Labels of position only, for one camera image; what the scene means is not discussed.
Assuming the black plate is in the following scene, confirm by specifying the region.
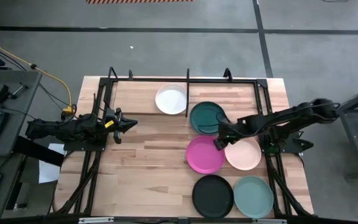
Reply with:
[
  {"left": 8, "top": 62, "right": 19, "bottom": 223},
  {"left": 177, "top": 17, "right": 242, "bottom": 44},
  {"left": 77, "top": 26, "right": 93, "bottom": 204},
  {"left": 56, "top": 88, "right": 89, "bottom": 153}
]
[{"left": 191, "top": 174, "right": 235, "bottom": 219}]

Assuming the black flat strap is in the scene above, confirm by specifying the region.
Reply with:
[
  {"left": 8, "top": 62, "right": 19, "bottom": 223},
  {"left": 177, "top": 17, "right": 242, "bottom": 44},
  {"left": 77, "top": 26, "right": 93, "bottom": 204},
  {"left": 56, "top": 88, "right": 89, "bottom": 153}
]
[{"left": 12, "top": 136, "right": 65, "bottom": 167}]

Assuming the black clamp tool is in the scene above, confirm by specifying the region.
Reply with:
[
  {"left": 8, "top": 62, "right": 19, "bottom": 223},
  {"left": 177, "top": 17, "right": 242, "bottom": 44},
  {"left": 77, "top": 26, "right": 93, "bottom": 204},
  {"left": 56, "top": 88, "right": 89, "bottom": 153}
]
[{"left": 0, "top": 82, "right": 30, "bottom": 105}]

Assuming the silver edge bracket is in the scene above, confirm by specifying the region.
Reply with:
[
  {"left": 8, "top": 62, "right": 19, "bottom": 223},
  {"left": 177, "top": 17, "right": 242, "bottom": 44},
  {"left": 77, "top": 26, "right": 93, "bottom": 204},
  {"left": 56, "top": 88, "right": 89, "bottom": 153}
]
[
  {"left": 78, "top": 217, "right": 115, "bottom": 224},
  {"left": 252, "top": 218, "right": 288, "bottom": 224}
]

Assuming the peach plate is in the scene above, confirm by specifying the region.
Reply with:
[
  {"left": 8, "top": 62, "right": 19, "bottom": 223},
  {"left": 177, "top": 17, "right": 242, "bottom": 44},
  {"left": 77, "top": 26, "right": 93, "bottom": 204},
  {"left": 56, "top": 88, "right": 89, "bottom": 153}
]
[{"left": 224, "top": 136, "right": 262, "bottom": 171}]

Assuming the black floor cable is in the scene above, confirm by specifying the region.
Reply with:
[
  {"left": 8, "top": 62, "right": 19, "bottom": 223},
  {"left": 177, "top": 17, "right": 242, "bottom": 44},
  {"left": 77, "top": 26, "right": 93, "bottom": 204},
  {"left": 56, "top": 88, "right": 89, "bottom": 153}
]
[{"left": 0, "top": 39, "right": 74, "bottom": 110}]

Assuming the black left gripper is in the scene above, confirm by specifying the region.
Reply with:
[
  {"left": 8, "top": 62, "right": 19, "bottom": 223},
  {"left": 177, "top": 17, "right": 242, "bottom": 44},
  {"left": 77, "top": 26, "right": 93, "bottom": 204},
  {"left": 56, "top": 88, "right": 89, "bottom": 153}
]
[{"left": 104, "top": 108, "right": 139, "bottom": 144}]

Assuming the yellow cable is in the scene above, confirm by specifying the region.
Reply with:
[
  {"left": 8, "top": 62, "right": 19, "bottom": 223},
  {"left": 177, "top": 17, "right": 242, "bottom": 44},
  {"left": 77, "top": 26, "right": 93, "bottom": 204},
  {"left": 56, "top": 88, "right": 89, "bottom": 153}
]
[{"left": 0, "top": 33, "right": 74, "bottom": 110}]

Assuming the white paper sheet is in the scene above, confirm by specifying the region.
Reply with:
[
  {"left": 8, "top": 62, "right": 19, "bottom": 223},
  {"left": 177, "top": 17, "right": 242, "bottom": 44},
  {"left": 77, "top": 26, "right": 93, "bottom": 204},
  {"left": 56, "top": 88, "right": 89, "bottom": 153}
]
[{"left": 38, "top": 142, "right": 67, "bottom": 184}]

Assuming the mint green plate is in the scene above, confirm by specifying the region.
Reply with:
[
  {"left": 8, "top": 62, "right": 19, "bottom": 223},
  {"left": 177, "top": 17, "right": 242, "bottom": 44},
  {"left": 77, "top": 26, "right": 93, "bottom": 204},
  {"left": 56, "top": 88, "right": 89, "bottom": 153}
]
[{"left": 233, "top": 175, "right": 275, "bottom": 219}]

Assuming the white plate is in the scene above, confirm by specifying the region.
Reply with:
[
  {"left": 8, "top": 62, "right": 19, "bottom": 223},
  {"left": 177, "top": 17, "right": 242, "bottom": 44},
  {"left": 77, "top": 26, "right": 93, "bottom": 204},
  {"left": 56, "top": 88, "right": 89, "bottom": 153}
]
[{"left": 155, "top": 83, "right": 188, "bottom": 115}]

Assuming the dark green plate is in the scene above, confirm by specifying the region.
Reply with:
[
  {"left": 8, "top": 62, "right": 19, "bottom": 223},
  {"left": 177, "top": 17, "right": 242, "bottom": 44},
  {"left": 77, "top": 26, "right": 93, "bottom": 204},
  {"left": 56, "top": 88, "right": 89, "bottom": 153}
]
[{"left": 189, "top": 101, "right": 229, "bottom": 136}]

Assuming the magenta plate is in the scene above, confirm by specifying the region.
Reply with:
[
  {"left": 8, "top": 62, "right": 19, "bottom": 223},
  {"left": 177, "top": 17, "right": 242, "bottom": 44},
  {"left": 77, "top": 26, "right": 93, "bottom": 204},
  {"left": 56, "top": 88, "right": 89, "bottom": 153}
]
[{"left": 186, "top": 134, "right": 226, "bottom": 175}]

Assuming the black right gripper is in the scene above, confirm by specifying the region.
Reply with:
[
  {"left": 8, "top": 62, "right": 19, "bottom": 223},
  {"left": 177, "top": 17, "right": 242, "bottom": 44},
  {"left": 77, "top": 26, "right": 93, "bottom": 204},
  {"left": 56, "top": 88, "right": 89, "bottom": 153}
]
[{"left": 213, "top": 118, "right": 245, "bottom": 152}]

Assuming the black metal table frame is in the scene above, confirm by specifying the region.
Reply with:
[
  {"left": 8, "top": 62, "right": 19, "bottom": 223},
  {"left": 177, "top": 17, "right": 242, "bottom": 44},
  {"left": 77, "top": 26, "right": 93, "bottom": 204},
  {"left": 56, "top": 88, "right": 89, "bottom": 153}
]
[{"left": 53, "top": 76, "right": 315, "bottom": 218}]

